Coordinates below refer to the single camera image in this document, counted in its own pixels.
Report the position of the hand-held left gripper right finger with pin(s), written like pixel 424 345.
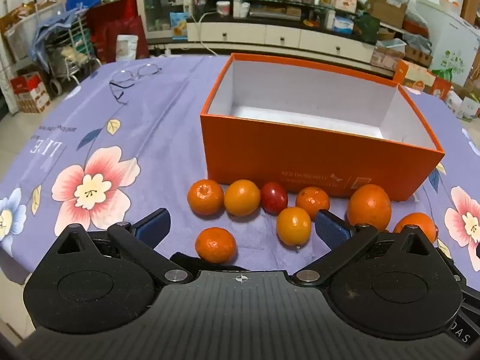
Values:
pixel 332 230

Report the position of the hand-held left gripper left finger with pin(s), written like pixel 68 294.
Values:
pixel 153 227

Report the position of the tangerine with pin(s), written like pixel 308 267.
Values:
pixel 312 201
pixel 205 197
pixel 215 245

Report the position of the orange with stem nub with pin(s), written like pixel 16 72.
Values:
pixel 293 226

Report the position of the large orange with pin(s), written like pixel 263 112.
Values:
pixel 369 207

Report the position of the orange cardboard box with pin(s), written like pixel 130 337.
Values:
pixel 285 157

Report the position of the smooth orange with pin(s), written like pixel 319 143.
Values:
pixel 242 197

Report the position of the purple floral tablecloth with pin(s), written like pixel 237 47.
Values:
pixel 157 138

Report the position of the eyeglasses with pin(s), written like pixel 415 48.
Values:
pixel 129 78

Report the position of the orange gift box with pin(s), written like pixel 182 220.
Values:
pixel 416 77

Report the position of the white packet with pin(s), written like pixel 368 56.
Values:
pixel 126 48

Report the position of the red and white carton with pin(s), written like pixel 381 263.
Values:
pixel 30 93

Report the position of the blue snack bag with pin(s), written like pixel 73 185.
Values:
pixel 179 26

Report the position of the dark green bag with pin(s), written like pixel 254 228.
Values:
pixel 367 29

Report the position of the red bag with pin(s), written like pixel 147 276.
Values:
pixel 112 26

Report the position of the blue and white tissue box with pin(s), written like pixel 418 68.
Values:
pixel 344 25

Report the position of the white glass-door cabinet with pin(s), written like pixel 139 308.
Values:
pixel 163 5

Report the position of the white chest freezer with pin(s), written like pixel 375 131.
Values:
pixel 450 37

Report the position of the silver media player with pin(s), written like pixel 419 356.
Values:
pixel 275 11

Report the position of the brown cardboard box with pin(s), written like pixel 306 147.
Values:
pixel 386 9

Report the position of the white jar with pink label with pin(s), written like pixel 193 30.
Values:
pixel 224 8

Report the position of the white bottles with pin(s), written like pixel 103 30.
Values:
pixel 241 8

